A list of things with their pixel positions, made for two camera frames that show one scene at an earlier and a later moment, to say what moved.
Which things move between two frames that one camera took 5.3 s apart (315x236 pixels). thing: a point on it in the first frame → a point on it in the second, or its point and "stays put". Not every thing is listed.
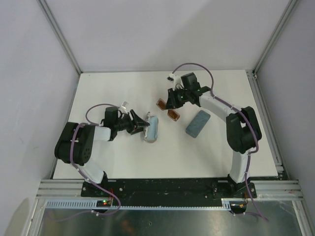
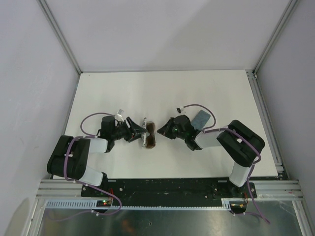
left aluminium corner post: [59, 34] stays put
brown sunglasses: [173, 114] → [150, 139]
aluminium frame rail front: [280, 189] stays put
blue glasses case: [198, 124] stays put
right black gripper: [173, 103] → [165, 130]
